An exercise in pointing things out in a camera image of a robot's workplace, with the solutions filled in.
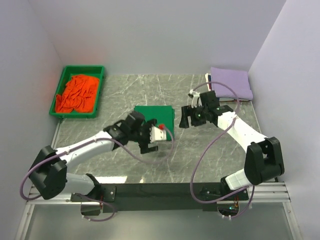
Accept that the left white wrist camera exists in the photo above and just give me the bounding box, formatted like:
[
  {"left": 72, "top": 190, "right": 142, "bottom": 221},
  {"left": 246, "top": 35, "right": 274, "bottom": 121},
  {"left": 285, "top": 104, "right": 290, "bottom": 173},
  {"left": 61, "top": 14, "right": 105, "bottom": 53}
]
[{"left": 150, "top": 124, "right": 167, "bottom": 143}]

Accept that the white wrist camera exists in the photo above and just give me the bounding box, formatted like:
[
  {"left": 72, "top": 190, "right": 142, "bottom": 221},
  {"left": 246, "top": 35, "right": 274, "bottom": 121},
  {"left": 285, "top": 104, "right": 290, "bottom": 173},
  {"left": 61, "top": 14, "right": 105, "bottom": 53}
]
[
  {"left": 188, "top": 89, "right": 202, "bottom": 108},
  {"left": 150, "top": 124, "right": 167, "bottom": 143}
]

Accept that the black base beam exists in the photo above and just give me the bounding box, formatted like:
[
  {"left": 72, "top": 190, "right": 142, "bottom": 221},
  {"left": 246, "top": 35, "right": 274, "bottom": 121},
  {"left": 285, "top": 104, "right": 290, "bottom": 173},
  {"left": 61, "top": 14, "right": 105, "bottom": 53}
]
[{"left": 81, "top": 182, "right": 249, "bottom": 216}]

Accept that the orange t-shirt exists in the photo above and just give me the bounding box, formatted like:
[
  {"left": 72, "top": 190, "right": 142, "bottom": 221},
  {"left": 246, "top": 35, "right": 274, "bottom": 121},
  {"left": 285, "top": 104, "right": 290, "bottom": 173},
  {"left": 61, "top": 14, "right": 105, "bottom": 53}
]
[{"left": 55, "top": 74, "right": 100, "bottom": 114}]

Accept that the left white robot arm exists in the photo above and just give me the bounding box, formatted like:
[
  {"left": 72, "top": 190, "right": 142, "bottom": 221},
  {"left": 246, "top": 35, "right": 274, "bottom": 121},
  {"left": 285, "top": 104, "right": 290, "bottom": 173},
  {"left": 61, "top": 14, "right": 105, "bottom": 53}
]
[{"left": 28, "top": 111, "right": 167, "bottom": 201}]

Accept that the green plastic bin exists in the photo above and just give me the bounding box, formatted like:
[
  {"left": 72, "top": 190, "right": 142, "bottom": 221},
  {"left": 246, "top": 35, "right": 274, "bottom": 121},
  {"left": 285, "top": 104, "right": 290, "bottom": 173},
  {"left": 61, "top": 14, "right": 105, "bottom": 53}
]
[{"left": 49, "top": 65, "right": 105, "bottom": 119}]

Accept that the stack of folded shirts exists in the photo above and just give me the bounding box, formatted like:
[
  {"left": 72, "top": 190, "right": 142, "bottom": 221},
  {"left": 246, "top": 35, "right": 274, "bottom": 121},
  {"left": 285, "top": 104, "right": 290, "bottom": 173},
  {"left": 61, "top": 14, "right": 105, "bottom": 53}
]
[{"left": 205, "top": 73, "right": 215, "bottom": 91}]

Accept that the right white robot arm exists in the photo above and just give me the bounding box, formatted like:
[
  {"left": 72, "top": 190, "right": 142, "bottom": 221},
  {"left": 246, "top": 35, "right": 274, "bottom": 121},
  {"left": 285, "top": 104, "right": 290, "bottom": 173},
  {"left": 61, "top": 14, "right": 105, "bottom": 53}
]
[{"left": 179, "top": 89, "right": 285, "bottom": 200}]

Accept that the folded purple t-shirt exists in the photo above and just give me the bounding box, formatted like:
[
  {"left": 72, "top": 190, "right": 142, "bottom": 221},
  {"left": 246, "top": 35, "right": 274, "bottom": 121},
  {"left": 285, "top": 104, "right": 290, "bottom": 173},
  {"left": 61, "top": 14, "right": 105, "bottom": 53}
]
[{"left": 210, "top": 67, "right": 253, "bottom": 101}]

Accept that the green t-shirt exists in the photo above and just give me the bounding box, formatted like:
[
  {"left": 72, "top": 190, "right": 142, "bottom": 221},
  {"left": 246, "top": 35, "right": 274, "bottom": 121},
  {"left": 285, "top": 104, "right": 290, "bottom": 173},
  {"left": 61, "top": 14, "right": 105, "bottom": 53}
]
[{"left": 133, "top": 105, "right": 175, "bottom": 137}]

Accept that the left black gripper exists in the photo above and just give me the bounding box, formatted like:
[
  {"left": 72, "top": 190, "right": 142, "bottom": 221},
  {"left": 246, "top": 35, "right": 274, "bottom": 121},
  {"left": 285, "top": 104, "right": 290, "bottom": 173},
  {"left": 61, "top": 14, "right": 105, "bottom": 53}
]
[{"left": 129, "top": 118, "right": 159, "bottom": 153}]

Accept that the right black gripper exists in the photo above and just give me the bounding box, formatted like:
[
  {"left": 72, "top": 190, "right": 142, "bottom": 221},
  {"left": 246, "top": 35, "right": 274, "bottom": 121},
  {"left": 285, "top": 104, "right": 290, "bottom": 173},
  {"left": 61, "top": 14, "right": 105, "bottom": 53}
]
[{"left": 179, "top": 104, "right": 209, "bottom": 129}]

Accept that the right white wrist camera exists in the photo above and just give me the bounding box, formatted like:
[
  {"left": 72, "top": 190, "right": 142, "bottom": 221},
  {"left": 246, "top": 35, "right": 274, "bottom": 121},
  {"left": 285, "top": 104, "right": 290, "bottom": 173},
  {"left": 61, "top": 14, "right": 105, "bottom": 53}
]
[{"left": 188, "top": 89, "right": 202, "bottom": 108}]

